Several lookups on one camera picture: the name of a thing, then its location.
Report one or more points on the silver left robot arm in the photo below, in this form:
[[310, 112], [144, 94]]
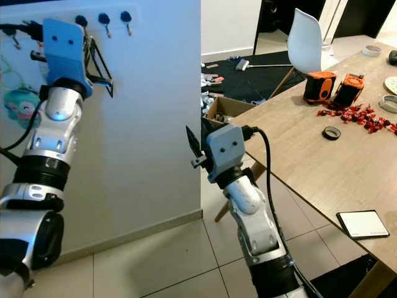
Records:
[[59, 105]]

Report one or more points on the white patterned plate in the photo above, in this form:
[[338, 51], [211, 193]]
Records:
[[391, 85]]

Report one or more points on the large black rug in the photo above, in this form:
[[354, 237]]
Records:
[[341, 279]]

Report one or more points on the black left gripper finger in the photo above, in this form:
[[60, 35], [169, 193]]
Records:
[[100, 58], [110, 87]]

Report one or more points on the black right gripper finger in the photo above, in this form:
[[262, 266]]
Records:
[[194, 143], [208, 126]]

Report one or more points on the pile of red wrapped candies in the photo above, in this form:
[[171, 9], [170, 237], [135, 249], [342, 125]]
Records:
[[363, 118]]

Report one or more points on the small black rug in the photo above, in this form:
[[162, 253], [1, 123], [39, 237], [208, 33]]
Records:
[[260, 81]]

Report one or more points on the white tablet black frame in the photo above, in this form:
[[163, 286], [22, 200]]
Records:
[[363, 225]]

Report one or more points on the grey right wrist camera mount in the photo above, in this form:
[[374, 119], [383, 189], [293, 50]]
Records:
[[226, 149]]

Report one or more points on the blue knob metal wall hook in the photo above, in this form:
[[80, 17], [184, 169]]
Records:
[[126, 17], [104, 19], [80, 20], [13, 42]]

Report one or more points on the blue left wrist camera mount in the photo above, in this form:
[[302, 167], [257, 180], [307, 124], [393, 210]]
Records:
[[65, 53]]

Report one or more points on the white tape roll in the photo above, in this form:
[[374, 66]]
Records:
[[365, 51]]

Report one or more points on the open cardboard box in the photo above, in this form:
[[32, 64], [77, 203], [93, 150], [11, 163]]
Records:
[[223, 107]]

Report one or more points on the white shell chair wooden legs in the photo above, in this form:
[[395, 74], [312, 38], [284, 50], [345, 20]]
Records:
[[305, 40]]

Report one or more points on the black flat device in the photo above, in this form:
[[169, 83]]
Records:
[[392, 57]]

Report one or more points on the wooden dining table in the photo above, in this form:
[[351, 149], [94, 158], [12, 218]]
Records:
[[329, 174]]

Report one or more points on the grey round bowl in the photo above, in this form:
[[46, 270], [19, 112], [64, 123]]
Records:
[[389, 107]]

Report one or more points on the white floor mop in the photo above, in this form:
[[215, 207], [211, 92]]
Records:
[[242, 64]]

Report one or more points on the white wall hook rail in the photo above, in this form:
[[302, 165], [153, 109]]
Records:
[[136, 25]]

